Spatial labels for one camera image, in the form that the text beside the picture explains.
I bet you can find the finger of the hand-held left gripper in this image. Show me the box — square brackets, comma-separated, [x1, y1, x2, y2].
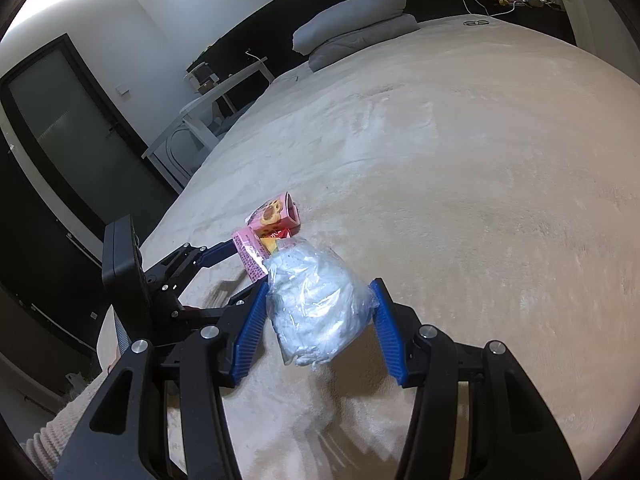
[145, 239, 239, 286]
[177, 285, 264, 329]

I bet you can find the person's left forearm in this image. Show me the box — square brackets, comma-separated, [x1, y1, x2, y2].
[20, 370, 117, 480]

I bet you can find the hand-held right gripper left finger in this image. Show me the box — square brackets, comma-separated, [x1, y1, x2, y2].
[52, 281, 271, 480]

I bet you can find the grey folded duvet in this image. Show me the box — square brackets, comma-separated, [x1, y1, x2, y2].
[291, 0, 420, 72]

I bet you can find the white chair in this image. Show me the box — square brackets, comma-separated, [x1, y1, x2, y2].
[167, 95, 241, 161]

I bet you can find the cream plush blanket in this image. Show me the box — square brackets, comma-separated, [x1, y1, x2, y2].
[97, 12, 640, 480]

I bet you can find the frosted glass door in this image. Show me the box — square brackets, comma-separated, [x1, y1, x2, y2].
[0, 34, 178, 241]

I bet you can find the pink snack wrapper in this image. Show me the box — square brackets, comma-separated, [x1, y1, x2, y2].
[231, 227, 271, 283]

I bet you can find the pink bear-print snack box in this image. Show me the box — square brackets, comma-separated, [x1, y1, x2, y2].
[245, 191, 302, 238]

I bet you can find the white curtain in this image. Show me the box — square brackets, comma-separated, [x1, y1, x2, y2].
[539, 0, 611, 76]

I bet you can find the red yellow snack wrapper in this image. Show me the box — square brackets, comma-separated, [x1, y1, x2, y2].
[257, 227, 292, 254]

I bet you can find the clear kettle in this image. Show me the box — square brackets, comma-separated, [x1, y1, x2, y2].
[192, 62, 219, 94]

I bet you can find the black wardrobe panel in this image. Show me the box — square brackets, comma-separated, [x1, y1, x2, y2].
[0, 152, 113, 401]

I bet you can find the white desk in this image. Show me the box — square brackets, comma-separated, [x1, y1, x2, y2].
[141, 57, 275, 186]

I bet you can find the clear bag of white tissue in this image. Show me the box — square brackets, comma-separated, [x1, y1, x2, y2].
[265, 237, 379, 369]

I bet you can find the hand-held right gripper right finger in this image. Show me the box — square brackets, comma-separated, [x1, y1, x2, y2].
[369, 278, 583, 480]

